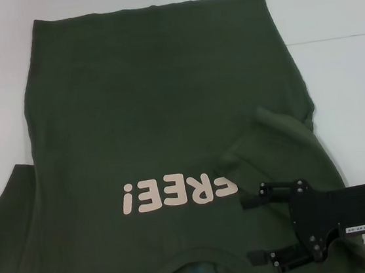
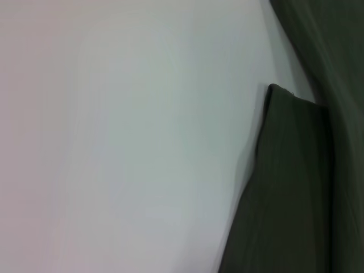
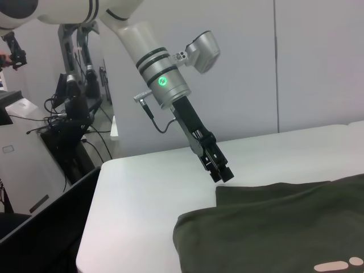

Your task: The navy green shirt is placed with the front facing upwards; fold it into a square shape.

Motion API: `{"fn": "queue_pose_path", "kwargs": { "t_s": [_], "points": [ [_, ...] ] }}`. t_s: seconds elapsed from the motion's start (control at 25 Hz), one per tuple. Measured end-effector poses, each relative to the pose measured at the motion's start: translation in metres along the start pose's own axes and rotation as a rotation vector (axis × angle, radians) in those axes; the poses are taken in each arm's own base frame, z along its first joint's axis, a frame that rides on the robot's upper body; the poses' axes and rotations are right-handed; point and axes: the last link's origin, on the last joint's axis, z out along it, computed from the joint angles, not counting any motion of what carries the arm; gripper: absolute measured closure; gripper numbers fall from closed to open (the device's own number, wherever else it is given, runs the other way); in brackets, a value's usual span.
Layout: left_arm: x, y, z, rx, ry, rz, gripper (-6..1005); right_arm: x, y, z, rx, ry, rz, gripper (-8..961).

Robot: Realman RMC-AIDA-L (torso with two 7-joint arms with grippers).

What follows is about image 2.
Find dark green FREE t-shirt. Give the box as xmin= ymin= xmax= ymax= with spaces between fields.
xmin=218 ymin=0 xmax=364 ymax=273

